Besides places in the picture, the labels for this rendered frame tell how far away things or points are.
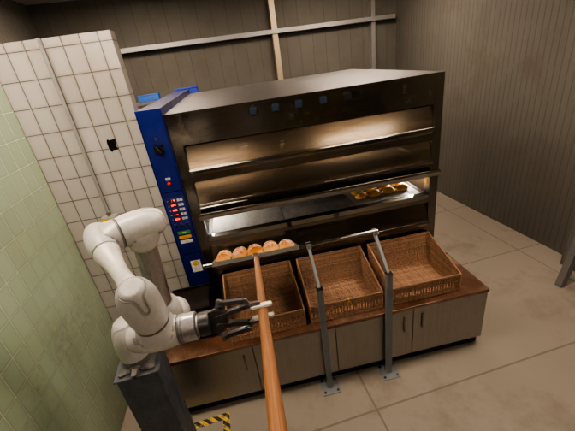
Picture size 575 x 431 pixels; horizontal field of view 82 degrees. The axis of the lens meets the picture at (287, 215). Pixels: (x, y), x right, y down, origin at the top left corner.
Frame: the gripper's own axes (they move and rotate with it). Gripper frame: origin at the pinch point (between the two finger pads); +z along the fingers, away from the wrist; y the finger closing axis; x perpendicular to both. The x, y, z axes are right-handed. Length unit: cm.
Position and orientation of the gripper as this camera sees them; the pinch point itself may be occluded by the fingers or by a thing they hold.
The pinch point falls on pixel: (262, 310)
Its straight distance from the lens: 110.2
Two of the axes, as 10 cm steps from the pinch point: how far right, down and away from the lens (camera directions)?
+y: 1.8, 9.8, 0.8
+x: 1.2, 0.6, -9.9
